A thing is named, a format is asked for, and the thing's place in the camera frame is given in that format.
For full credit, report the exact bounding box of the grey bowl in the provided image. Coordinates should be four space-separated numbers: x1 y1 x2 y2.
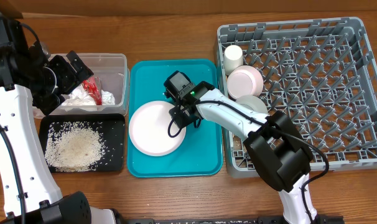
236 95 268 114

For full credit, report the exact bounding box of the teal serving tray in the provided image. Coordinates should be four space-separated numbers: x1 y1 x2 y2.
127 59 223 178

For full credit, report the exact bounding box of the pink plate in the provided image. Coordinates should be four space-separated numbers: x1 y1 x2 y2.
129 101 186 157

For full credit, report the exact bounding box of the cream paper cup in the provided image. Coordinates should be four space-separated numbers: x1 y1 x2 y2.
223 45 243 75

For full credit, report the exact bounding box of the red snack wrapper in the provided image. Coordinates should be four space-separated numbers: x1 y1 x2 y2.
82 77 102 105

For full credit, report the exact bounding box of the white napkin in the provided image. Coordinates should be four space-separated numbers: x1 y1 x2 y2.
62 85 116 106

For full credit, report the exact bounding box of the clear plastic bin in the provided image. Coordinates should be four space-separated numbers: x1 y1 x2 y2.
32 52 131 119

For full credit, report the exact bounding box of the pink small bowl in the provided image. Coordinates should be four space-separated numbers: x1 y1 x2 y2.
227 65 264 100

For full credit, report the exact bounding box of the black plastic tray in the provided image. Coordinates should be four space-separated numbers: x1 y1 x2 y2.
39 114 126 173

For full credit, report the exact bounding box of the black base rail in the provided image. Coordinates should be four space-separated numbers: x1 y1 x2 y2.
123 215 345 224

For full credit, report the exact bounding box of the cardboard backdrop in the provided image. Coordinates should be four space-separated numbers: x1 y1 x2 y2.
0 0 377 18

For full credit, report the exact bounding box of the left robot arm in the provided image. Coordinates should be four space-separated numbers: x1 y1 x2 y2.
0 17 124 223

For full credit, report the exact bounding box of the pile of rice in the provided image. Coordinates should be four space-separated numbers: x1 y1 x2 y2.
44 121 107 172

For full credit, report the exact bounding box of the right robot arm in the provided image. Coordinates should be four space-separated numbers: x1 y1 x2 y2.
164 81 317 223

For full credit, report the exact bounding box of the grey dishwasher rack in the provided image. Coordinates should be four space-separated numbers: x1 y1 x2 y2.
216 17 377 171

